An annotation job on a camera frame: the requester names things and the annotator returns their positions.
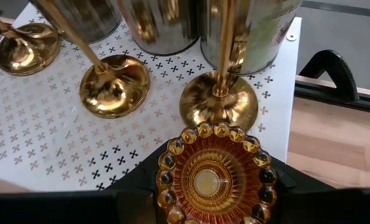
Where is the white perforated metal shelf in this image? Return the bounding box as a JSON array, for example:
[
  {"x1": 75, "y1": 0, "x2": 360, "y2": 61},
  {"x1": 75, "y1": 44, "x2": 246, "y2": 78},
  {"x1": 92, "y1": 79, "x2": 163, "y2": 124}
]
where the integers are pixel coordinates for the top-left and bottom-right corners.
[{"x1": 0, "y1": 2, "x2": 303, "y2": 192}]

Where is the short gold candlestick holder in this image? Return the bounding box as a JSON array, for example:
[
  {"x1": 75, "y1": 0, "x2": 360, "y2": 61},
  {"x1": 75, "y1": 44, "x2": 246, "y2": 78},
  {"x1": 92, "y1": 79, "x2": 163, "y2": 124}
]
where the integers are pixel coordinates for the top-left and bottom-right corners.
[{"x1": 34, "y1": 0, "x2": 151, "y2": 119}]

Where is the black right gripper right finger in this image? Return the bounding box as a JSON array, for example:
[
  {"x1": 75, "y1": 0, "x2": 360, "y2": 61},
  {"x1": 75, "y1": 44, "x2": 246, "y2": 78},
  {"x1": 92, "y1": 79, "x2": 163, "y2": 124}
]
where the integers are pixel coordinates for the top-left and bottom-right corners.
[{"x1": 270, "y1": 157, "x2": 370, "y2": 224}]

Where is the amber glass candle holder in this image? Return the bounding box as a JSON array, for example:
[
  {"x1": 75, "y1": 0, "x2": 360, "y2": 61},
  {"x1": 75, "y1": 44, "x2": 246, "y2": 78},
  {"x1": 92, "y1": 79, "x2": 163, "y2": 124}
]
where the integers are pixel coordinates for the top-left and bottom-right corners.
[{"x1": 156, "y1": 121, "x2": 278, "y2": 224}]

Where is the black clamp handle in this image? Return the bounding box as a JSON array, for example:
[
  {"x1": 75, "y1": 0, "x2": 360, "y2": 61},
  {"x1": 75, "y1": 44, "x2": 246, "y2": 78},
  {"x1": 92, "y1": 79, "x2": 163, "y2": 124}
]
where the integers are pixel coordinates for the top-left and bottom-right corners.
[{"x1": 298, "y1": 49, "x2": 360, "y2": 103}]

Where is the tall gold candlestick holder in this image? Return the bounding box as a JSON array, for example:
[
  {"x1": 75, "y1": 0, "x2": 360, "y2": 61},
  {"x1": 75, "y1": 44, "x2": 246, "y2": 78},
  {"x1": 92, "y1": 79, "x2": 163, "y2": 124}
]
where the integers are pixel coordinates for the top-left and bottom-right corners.
[
  {"x1": 0, "y1": 6, "x2": 62, "y2": 77},
  {"x1": 179, "y1": 0, "x2": 260, "y2": 133}
]

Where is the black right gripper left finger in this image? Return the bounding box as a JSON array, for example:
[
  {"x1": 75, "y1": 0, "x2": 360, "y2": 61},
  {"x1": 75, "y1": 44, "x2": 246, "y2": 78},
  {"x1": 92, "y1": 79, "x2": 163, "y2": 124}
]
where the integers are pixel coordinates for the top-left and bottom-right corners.
[{"x1": 0, "y1": 141, "x2": 173, "y2": 224}]

